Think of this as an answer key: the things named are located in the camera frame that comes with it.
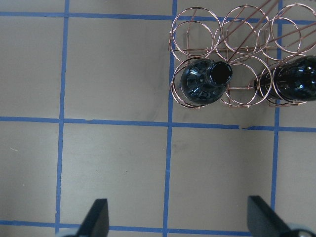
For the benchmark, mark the wine bottle in rack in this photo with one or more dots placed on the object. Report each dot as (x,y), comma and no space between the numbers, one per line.
(291,81)
(204,81)

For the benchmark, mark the copper wire wine rack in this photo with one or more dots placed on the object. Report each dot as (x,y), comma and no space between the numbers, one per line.
(252,39)

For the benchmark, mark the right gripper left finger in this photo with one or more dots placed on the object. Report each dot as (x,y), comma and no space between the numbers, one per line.
(96,222)

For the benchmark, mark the wine bottle in rack left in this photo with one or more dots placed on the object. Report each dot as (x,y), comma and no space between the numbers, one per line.
(291,81)

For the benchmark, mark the wine bottle in rack right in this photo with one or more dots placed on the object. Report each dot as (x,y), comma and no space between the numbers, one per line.
(204,81)

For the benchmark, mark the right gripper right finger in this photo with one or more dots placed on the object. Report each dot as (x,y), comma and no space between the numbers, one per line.
(262,221)

